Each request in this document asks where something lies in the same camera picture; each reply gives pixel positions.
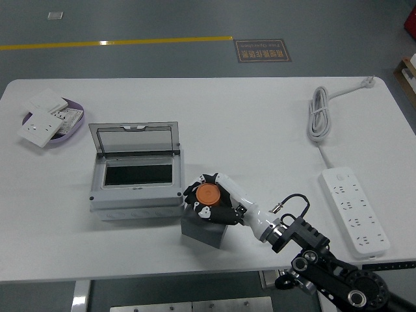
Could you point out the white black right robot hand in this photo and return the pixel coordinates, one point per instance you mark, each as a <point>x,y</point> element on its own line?
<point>256,219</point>

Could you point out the orange cylinder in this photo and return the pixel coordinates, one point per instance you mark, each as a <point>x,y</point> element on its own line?
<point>207,194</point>

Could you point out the grey box with tinted lid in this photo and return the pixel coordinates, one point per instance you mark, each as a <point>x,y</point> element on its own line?
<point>136,211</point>

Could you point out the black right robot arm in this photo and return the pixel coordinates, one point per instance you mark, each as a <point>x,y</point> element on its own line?
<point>338,273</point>

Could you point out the grey cube with round recess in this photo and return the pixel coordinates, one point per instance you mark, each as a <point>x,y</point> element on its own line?
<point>201,232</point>

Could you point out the grey table control box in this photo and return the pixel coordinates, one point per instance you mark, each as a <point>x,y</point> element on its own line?
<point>268,278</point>

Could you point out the cardboard box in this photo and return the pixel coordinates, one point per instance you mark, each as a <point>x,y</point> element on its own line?
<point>406,81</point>

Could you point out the red box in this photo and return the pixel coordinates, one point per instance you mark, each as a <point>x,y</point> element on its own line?
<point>410,19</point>

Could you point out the white power strip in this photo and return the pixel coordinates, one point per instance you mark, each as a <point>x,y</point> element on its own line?
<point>356,213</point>

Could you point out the white table leg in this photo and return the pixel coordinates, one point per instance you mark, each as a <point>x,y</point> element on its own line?
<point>80,295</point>
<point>326,304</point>

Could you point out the black strip under table edge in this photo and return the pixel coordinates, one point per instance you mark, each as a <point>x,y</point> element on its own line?
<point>390,266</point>

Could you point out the brown floor sign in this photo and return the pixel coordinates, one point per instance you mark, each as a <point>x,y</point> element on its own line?
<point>262,50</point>

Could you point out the purple oval tray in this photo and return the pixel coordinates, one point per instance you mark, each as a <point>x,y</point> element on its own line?
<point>73,128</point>

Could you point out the white socket module with holes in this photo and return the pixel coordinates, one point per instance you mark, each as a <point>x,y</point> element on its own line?
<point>70,118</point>

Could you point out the yellow floor tape line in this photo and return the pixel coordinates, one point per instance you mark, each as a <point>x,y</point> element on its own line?
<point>113,42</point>

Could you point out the small grey floor plate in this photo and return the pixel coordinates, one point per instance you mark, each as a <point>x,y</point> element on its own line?
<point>55,15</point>

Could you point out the metal base plate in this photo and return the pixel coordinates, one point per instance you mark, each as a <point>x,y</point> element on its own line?
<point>191,305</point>

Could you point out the white wall socket plate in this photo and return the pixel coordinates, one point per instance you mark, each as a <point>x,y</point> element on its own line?
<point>40,129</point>

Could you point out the white wall switch plate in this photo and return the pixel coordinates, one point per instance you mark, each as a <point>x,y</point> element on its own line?
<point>45,100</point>

